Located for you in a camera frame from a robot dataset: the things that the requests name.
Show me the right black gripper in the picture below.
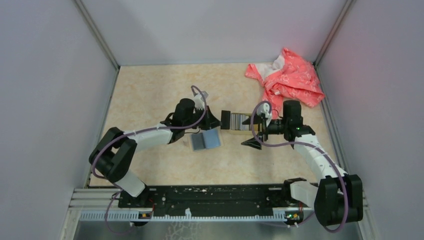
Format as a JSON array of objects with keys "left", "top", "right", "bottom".
[{"left": 241, "top": 109, "right": 288, "bottom": 150}]

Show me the purple cable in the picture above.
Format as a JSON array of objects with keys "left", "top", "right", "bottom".
[
  {"left": 249, "top": 100, "right": 350, "bottom": 233},
  {"left": 90, "top": 85, "right": 209, "bottom": 236}
]

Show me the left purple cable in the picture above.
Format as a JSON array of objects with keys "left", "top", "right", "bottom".
[{"left": 90, "top": 85, "right": 209, "bottom": 236}]

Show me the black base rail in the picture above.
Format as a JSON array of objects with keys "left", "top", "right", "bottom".
[{"left": 118, "top": 183, "right": 308, "bottom": 220}]

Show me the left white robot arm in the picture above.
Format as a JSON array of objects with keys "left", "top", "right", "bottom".
[{"left": 88, "top": 98, "right": 221, "bottom": 207}]

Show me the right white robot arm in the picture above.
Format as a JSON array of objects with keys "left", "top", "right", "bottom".
[{"left": 242, "top": 100, "right": 364, "bottom": 233}]

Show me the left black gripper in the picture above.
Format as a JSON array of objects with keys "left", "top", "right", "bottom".
[{"left": 183, "top": 105, "right": 223, "bottom": 131}]

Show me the beige card holder wallet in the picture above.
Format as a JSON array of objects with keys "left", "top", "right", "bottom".
[{"left": 189, "top": 128, "right": 223, "bottom": 150}]

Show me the pink crumpled cloth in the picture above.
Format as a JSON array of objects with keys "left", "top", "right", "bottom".
[{"left": 244, "top": 48, "right": 325, "bottom": 111}]

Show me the black credit card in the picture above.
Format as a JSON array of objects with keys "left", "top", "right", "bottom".
[
  {"left": 220, "top": 110, "right": 231, "bottom": 130},
  {"left": 190, "top": 132, "right": 206, "bottom": 152}
]

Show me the beige tray of cards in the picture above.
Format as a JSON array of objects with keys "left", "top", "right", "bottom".
[{"left": 227, "top": 112, "right": 252, "bottom": 136}]

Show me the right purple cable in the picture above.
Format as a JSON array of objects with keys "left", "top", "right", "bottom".
[{"left": 249, "top": 100, "right": 350, "bottom": 233}]

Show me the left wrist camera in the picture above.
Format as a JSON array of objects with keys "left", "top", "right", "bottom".
[{"left": 192, "top": 91, "right": 209, "bottom": 110}]

